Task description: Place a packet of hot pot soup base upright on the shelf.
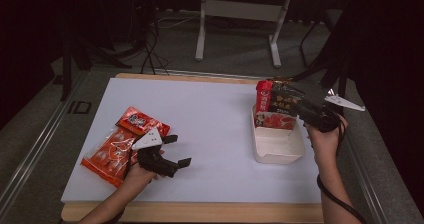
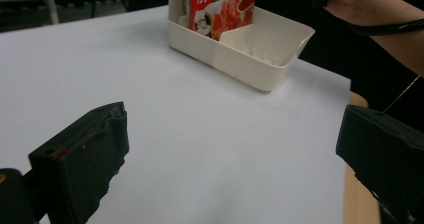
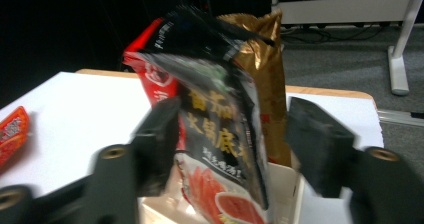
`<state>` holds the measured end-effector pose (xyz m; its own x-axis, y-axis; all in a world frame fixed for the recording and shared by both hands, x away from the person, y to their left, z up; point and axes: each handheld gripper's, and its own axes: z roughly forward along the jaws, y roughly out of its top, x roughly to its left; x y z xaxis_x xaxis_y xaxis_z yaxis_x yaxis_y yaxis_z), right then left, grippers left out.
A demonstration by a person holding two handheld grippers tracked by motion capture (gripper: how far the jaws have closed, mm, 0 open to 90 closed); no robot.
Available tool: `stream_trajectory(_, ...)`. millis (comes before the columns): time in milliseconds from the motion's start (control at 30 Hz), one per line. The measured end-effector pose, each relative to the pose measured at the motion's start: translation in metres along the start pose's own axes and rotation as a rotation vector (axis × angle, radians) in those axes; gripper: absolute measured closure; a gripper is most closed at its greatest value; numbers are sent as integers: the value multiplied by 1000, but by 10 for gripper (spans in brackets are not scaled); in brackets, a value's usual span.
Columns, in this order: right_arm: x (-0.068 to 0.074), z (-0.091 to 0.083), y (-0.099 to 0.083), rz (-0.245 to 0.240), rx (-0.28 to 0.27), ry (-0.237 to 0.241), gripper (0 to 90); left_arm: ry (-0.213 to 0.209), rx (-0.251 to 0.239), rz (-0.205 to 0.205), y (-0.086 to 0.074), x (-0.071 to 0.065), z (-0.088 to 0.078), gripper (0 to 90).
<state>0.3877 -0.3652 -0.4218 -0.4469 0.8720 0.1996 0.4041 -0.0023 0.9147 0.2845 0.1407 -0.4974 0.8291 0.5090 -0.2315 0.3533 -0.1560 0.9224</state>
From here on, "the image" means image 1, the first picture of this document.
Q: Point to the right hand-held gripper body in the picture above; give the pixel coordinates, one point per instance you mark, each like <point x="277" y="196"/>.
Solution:
<point x="320" y="117"/>

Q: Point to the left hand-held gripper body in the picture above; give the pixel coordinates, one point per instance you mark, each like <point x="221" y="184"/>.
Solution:
<point x="156" y="162"/>

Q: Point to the red and black food packet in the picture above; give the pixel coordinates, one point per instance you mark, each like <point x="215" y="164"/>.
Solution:
<point x="280" y="107"/>

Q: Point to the small red seasoning packet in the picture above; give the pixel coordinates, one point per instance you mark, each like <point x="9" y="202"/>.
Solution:
<point x="140" y="120"/>

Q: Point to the white plastic organizer box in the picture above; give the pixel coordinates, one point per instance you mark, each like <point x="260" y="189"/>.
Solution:
<point x="278" y="147"/>

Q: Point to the orange sausage packet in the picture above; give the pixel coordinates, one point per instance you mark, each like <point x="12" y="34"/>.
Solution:
<point x="110" y="157"/>

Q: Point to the person's left hand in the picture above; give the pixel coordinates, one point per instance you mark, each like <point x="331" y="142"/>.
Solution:
<point x="140" y="179"/>

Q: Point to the person's right hand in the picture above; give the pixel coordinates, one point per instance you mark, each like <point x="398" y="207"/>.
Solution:
<point x="325" y="144"/>

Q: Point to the black metal stand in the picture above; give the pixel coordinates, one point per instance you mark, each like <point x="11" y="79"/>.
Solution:
<point x="328" y="60"/>

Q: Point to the white table mat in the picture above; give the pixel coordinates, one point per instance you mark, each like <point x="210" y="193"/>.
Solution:
<point x="213" y="134"/>

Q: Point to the black tripod stand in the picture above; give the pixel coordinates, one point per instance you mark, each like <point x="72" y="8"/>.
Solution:
<point x="83" y="57"/>

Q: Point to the white metal desk frame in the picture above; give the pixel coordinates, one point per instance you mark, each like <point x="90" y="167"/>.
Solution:
<point x="240" y="10"/>

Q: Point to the aluminium floor rail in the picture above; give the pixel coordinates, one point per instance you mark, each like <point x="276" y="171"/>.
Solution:
<point x="33" y="154"/>

